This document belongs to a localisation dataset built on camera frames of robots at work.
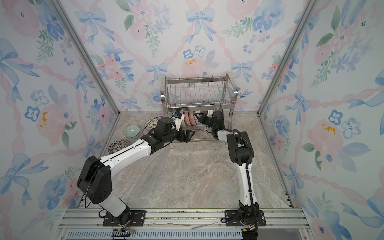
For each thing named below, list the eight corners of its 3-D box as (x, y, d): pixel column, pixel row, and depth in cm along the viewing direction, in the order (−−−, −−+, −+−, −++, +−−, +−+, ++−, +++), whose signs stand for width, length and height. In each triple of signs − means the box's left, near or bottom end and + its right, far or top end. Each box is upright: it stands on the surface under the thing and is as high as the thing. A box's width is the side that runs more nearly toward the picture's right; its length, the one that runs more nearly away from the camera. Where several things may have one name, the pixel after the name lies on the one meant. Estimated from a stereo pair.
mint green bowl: (124, 140, 105) (121, 135, 101) (128, 129, 111) (125, 124, 108) (139, 140, 105) (137, 135, 101) (142, 129, 112) (140, 124, 108)
